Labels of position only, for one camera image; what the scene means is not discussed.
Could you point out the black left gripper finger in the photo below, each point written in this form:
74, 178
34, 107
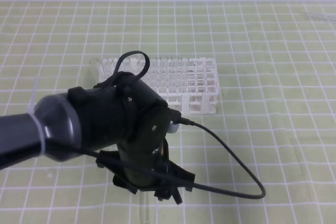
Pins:
174, 191
161, 194

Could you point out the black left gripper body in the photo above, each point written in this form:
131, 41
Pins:
142, 160

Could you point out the clear glass test tube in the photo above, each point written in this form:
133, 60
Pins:
144, 207

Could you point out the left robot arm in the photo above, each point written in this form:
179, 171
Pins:
122, 123

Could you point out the white test tube rack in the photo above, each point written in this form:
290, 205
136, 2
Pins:
189, 85

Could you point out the green grid tablecloth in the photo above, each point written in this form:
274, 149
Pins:
276, 108

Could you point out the clear test tube at edge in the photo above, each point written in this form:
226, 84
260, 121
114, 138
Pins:
325, 17

